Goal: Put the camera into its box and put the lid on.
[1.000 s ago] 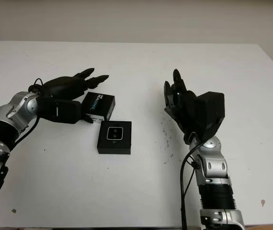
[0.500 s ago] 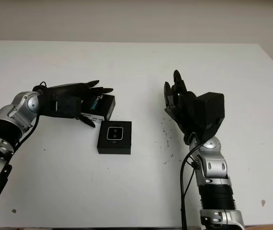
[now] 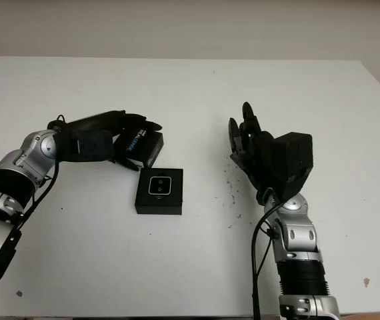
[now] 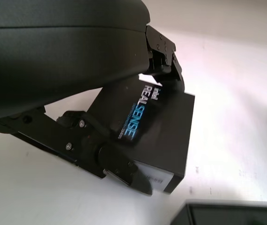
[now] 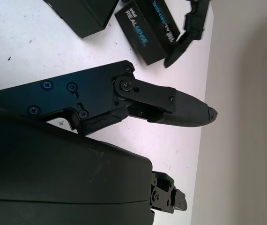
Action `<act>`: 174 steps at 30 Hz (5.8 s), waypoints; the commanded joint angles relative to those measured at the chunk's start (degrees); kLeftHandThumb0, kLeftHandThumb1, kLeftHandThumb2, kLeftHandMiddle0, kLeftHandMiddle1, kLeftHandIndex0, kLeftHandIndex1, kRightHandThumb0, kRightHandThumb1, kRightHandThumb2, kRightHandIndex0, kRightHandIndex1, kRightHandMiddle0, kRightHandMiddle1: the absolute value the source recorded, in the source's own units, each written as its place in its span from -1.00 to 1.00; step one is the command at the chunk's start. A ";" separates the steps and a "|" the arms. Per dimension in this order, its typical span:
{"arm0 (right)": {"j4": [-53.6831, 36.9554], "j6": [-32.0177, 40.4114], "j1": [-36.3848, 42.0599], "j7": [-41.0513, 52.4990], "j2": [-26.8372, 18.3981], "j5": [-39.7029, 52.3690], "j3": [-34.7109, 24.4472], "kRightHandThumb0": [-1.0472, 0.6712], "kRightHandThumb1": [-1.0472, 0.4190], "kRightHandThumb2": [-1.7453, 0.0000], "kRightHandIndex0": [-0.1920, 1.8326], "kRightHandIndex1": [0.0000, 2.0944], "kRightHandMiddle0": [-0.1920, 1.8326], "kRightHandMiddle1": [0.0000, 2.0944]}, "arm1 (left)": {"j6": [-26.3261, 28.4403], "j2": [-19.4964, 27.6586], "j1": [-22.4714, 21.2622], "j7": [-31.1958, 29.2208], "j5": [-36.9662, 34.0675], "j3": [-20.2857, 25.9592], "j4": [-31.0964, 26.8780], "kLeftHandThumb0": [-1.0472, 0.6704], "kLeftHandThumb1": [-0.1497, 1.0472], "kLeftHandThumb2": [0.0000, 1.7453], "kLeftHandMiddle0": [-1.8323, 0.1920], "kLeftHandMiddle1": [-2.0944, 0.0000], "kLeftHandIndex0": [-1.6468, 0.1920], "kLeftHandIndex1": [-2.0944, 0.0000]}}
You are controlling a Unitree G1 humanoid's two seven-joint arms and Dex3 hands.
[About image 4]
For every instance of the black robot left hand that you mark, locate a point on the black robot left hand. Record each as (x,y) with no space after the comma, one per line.
(54,58)

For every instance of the black RealSense box lid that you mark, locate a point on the black RealSense box lid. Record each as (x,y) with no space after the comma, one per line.
(166,131)

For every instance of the black camera box base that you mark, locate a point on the black camera box base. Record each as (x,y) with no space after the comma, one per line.
(217,215)

